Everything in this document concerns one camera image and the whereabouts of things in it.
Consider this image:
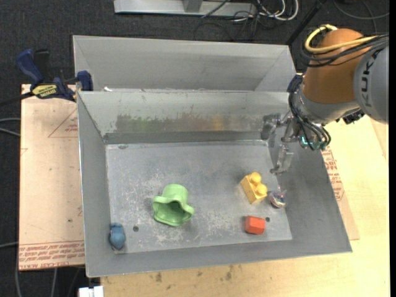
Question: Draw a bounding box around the brown cardboard board, red print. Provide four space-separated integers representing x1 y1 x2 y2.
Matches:
18 84 361 272

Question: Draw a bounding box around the orange-red block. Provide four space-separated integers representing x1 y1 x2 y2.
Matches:
244 215 267 236

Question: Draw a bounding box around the small multicoloured spinning top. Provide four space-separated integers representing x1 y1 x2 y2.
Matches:
268 189 287 209

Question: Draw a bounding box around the green soft cup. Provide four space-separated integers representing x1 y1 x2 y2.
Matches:
152 183 196 228

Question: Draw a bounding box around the blue toy animal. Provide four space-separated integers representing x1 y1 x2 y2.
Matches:
108 222 127 251

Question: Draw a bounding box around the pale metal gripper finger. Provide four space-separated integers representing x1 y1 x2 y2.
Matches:
270 144 295 175
260 113 281 140

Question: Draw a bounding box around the grey metal bin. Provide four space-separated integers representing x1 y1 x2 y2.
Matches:
72 35 353 278

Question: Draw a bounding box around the yellow toy brick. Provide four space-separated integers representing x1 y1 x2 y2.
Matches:
239 171 269 205

